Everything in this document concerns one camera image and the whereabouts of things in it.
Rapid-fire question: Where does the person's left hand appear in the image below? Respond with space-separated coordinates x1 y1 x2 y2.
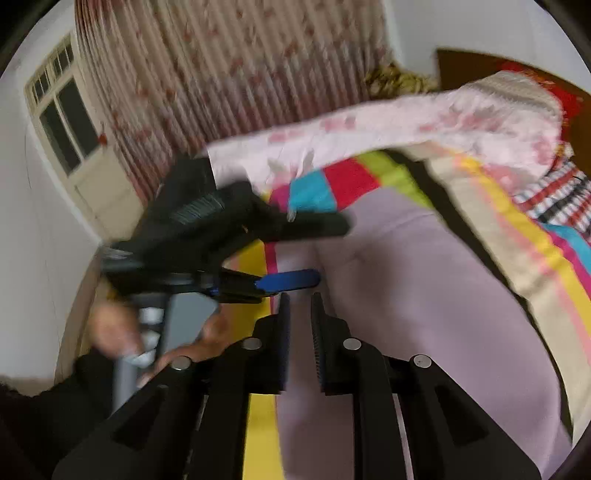
88 302 234 388

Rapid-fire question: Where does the colourful striped bedsheet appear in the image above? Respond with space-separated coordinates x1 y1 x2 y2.
224 150 591 480

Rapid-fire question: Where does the dark wooden headboard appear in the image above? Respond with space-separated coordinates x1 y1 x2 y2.
436 48 555 93

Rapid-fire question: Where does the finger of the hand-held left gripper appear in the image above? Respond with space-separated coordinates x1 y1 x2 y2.
252 203 352 243
203 268 320 304

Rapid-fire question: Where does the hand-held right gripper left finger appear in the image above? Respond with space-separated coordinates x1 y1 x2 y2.
52 292 293 480

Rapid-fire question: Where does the pink floral quilt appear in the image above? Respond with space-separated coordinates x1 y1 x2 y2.
205 74 568 195

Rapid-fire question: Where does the plaid checked bed sheet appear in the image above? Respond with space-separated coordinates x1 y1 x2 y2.
515 157 591 229

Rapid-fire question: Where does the tiger print blanket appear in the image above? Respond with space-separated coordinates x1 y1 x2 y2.
365 62 439 100

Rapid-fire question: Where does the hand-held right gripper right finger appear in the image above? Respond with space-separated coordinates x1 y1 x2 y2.
310 292 542 480

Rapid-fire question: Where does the white window door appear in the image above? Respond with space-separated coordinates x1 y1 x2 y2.
25 34 144 241

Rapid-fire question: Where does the lilac knit sweater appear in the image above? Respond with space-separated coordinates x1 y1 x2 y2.
272 189 573 480

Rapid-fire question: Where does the floral pleated curtain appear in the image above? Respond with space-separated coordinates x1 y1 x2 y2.
74 0 393 204

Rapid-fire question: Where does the person's left forearm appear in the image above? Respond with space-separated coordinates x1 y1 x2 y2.
0 346 121 480

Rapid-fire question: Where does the red floral pillow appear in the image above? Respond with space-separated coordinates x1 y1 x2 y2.
501 60 585 121

